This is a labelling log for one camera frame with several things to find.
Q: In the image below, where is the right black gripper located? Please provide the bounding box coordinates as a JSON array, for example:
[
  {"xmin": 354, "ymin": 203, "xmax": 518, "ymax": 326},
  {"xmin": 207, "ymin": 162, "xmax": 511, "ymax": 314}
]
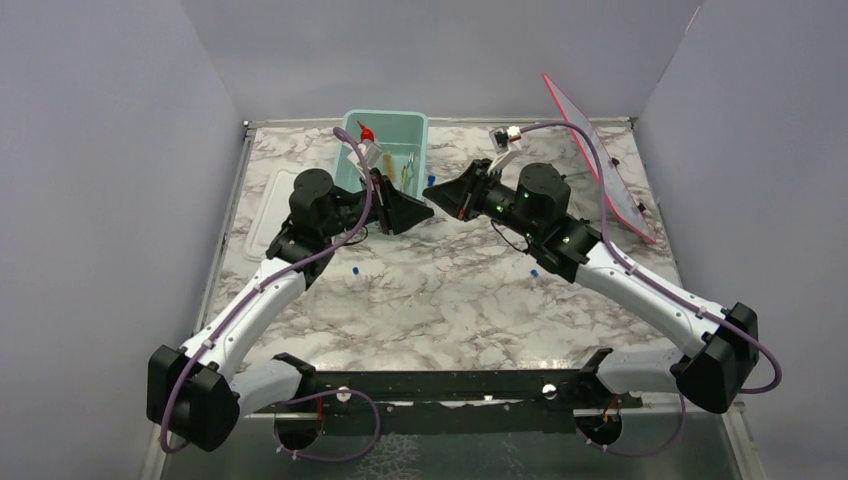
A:
[{"xmin": 423, "ymin": 159, "xmax": 542, "ymax": 242}]

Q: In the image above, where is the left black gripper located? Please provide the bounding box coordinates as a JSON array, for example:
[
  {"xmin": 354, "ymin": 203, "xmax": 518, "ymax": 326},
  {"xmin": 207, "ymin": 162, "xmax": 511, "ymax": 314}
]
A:
[{"xmin": 321, "ymin": 167, "xmax": 434, "ymax": 238}]

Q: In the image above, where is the tan test tube brush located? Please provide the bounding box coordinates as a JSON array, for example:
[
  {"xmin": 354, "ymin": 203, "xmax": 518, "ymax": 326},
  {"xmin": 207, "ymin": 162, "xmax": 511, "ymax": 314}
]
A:
[{"xmin": 382, "ymin": 153, "xmax": 396, "ymax": 183}]

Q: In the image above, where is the teal plastic bin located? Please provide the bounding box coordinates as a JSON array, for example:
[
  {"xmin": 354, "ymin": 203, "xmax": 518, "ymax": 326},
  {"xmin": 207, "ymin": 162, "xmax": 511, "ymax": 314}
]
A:
[{"xmin": 341, "ymin": 109, "xmax": 429, "ymax": 200}]

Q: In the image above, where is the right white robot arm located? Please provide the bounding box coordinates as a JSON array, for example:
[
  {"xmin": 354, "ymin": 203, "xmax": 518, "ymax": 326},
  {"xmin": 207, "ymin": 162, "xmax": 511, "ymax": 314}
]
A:
[{"xmin": 423, "ymin": 159, "xmax": 759, "ymax": 414}]

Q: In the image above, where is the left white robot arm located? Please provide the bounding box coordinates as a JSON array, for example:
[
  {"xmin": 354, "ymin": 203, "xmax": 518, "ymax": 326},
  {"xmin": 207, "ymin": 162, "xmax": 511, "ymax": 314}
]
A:
[{"xmin": 146, "ymin": 168, "xmax": 434, "ymax": 454}]

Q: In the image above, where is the white red-capped wash bottle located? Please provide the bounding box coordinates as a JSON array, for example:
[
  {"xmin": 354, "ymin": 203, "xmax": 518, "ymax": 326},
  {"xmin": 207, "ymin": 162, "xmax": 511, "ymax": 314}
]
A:
[{"xmin": 357, "ymin": 120, "xmax": 379, "ymax": 149}]

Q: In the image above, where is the whiteboard stand rod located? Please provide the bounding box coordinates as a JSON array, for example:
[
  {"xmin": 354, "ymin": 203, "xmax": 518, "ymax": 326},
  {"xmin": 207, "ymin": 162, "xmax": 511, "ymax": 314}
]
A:
[{"xmin": 561, "ymin": 170, "xmax": 594, "ymax": 183}]

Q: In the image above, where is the white bin lid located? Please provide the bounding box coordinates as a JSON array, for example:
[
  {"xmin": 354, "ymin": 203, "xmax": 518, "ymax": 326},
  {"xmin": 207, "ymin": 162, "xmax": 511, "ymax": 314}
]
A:
[{"xmin": 243, "ymin": 168, "xmax": 296, "ymax": 262}]

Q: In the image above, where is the pink framed whiteboard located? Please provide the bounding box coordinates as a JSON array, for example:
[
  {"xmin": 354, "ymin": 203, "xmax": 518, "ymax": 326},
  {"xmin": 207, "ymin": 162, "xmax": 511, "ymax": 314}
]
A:
[{"xmin": 542, "ymin": 73, "xmax": 656, "ymax": 244}]

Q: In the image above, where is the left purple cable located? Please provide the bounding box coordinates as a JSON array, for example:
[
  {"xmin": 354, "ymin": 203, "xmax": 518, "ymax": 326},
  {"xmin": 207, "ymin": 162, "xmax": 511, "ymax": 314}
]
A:
[{"xmin": 157, "ymin": 127, "xmax": 382, "ymax": 464}]

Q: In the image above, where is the purple cable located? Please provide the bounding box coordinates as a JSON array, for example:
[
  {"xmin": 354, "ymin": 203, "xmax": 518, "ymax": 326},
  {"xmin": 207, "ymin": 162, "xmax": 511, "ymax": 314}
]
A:
[
  {"xmin": 516, "ymin": 121, "xmax": 783, "ymax": 460},
  {"xmin": 157, "ymin": 127, "xmax": 382, "ymax": 464}
]

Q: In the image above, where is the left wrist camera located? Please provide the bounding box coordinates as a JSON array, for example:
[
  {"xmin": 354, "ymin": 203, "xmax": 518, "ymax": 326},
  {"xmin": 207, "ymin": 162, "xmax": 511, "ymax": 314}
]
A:
[{"xmin": 348, "ymin": 140, "xmax": 383, "ymax": 175}]

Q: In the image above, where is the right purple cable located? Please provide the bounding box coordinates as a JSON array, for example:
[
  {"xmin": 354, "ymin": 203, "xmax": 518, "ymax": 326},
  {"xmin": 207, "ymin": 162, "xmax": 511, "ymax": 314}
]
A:
[{"xmin": 516, "ymin": 121, "xmax": 783, "ymax": 460}]

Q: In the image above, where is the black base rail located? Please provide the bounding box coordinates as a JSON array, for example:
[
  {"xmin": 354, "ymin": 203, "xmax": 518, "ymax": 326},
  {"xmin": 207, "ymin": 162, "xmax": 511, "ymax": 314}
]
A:
[{"xmin": 262, "ymin": 367, "xmax": 642, "ymax": 436}]

